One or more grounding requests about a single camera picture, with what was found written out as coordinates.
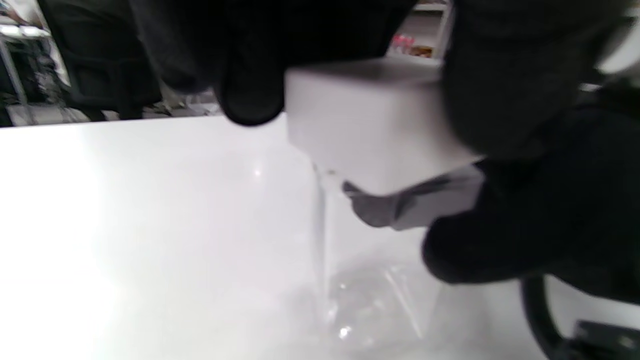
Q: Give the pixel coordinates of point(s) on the person's right hand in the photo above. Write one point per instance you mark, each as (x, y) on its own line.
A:
(550, 210)

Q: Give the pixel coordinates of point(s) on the person's left hand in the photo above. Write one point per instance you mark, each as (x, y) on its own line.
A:
(250, 50)

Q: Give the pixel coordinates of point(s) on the white square jar lid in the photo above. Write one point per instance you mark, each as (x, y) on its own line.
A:
(370, 125)

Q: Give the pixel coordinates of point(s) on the clear square coffee jar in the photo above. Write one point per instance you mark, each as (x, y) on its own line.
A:
(370, 300)

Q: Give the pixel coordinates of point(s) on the black office chair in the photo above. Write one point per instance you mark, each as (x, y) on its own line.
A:
(95, 60)

